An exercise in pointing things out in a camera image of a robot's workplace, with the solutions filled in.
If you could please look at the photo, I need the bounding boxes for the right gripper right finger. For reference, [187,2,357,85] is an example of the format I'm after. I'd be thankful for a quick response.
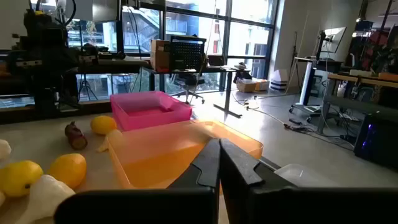
[219,138,398,224]

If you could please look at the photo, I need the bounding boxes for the black perforated crate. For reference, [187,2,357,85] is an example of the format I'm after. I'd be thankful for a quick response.
[169,35,207,72]

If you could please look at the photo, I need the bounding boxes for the black computer tower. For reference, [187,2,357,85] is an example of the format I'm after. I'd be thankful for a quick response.
[353,113,398,170]

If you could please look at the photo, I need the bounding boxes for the floor cables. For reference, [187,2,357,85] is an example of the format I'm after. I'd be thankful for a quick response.
[231,93,355,144]

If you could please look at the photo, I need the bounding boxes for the black office chair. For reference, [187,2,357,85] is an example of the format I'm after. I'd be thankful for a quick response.
[172,73,206,105]

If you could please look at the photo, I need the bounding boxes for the white garlic bulb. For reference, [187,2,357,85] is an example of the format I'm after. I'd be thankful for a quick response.
[15,174,76,224]
[0,139,12,162]
[95,129,123,153]

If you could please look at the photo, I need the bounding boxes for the cardboard box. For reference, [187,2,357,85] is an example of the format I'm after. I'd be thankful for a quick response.
[236,78,257,93]
[150,39,171,73]
[254,79,271,91]

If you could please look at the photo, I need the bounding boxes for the white standing desk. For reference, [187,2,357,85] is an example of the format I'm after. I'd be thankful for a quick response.
[289,57,343,114]

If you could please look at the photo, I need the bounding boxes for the pink plastic basket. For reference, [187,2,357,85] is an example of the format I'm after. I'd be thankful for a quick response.
[109,90,193,132]

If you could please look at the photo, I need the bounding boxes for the yellow lemon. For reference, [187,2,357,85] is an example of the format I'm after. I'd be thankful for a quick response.
[90,115,118,136]
[0,160,44,198]

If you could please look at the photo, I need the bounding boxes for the black aluminium table frame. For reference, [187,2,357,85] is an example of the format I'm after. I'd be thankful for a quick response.
[0,98,113,125]

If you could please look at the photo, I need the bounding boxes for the dark red chili pepper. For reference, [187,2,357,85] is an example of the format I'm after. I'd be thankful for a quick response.
[64,121,88,151]

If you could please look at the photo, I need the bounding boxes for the small orange-yellow lemon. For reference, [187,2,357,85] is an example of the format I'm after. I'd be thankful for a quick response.
[48,153,87,189]

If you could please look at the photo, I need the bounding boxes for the black desk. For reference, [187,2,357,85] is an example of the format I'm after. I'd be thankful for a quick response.
[77,57,251,119]

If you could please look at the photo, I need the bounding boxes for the wooden workbench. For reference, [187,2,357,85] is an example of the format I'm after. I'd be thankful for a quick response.
[317,72,398,134]

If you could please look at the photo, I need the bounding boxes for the orange plastic basket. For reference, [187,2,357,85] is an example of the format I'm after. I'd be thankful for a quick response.
[107,119,264,191]

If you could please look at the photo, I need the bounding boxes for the monitor on stand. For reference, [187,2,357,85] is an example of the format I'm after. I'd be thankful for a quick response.
[316,27,348,62]

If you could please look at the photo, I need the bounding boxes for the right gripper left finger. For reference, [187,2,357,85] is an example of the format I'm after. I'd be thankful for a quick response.
[54,138,221,224]

